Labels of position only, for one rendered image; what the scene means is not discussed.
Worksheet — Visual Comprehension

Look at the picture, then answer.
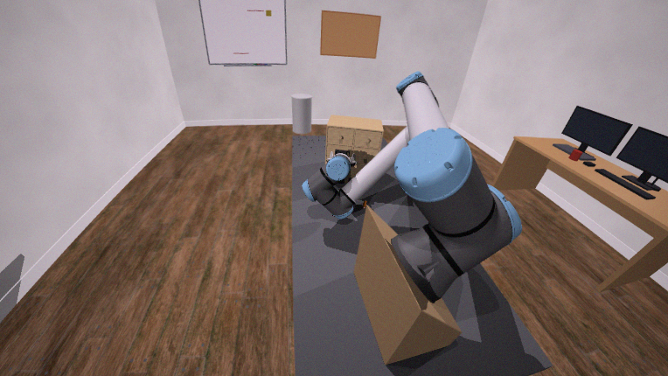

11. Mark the wooden chest of drawers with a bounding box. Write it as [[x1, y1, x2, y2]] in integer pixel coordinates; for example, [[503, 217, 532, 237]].
[[325, 115, 384, 163]]

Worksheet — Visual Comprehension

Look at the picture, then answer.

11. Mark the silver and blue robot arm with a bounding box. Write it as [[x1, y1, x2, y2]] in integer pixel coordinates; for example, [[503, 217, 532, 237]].
[[303, 72, 522, 303]]

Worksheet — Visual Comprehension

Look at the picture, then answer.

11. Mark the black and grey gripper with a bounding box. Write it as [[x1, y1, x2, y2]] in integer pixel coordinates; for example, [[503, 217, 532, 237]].
[[327, 150, 358, 167]]

